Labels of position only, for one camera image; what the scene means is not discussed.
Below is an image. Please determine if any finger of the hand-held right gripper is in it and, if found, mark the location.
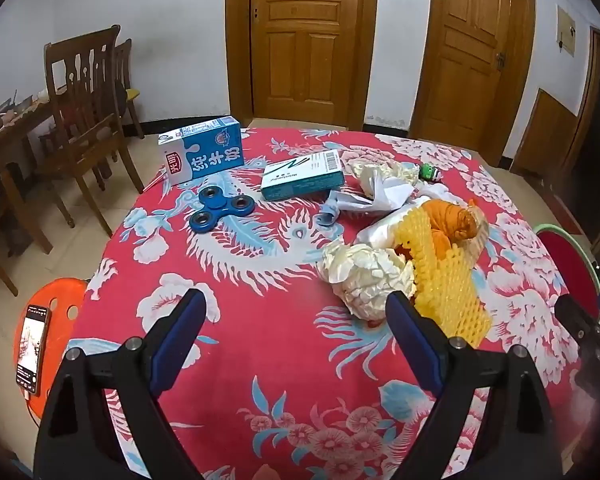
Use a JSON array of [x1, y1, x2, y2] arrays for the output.
[[554, 294, 600, 333]]

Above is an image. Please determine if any smartphone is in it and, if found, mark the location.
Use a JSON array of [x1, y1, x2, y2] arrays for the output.
[[14, 304, 51, 395]]

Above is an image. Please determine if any brown wooden door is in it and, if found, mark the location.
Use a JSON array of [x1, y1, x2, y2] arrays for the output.
[[410, 0, 537, 153], [225, 0, 381, 131]]

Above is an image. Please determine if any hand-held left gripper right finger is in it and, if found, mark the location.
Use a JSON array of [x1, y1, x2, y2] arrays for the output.
[[384, 291, 565, 480]]

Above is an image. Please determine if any crumpled cream paper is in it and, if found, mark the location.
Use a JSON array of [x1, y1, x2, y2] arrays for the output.
[[346, 157, 421, 186]]

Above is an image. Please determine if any orange peel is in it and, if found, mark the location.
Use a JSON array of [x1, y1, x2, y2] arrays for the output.
[[425, 199, 481, 261]]

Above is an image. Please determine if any low wooden wall panel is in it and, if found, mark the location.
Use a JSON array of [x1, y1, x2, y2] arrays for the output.
[[511, 88, 581, 178]]

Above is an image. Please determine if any crumpled cream paper ball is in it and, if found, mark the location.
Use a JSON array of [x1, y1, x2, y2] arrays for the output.
[[316, 241, 417, 322]]

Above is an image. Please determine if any yellow foam fruit net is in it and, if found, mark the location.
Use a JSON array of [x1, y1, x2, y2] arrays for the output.
[[392, 207, 493, 348]]

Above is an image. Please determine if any blue and white milk carton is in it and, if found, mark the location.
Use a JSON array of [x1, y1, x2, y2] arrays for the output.
[[158, 116, 245, 187]]

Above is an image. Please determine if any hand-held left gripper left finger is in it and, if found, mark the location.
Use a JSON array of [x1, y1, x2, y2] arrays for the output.
[[34, 288, 221, 480]]

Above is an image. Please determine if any red basin with green rim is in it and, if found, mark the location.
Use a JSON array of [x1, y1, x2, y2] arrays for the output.
[[534, 224, 600, 301]]

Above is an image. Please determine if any white plastic bag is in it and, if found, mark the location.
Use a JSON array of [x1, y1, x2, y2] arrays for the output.
[[356, 199, 431, 251]]

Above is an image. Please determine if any blue fidget spinner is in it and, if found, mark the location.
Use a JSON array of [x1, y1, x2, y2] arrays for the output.
[[188, 186, 255, 233]]

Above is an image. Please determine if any orange plastic stool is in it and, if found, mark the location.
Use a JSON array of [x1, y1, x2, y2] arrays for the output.
[[12, 278, 88, 411]]

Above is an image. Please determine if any dark wooden dining table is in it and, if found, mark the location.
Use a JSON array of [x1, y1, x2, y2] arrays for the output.
[[0, 92, 56, 256]]

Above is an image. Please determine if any teal and white medicine box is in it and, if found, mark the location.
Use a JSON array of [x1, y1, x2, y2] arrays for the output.
[[260, 150, 346, 202]]

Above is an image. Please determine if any wooden wall box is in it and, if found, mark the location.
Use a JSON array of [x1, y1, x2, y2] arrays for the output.
[[556, 5, 577, 57]]

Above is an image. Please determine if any red floral tablecloth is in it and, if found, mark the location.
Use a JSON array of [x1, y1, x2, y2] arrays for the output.
[[67, 126, 588, 480]]

